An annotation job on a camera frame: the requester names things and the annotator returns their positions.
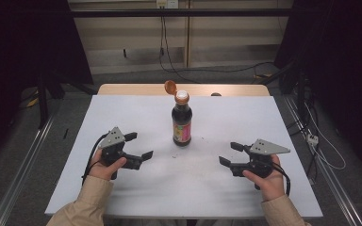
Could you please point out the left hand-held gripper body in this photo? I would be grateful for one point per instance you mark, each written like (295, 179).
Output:
(113, 146)

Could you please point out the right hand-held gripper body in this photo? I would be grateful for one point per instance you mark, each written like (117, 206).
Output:
(264, 157)

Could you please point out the dark soy sauce bottle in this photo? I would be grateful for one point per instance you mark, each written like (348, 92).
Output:
(181, 121)

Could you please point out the person's left hand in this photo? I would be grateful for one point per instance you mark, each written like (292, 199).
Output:
(105, 169)

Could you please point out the person's right hand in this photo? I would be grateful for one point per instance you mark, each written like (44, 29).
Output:
(268, 183)

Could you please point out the white power strip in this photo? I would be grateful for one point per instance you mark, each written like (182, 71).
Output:
(312, 139)

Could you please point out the black metal stand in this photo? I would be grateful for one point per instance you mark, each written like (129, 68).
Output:
(42, 100)

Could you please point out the black curtain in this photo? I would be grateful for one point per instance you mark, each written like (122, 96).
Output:
(336, 62)
(22, 47)

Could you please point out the black horizontal bar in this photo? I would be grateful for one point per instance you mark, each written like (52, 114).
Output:
(182, 12)

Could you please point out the aluminium floor rail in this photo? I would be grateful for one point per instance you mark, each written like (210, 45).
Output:
(22, 169)
(326, 163)

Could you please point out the white wall socket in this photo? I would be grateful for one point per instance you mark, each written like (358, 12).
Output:
(167, 3)

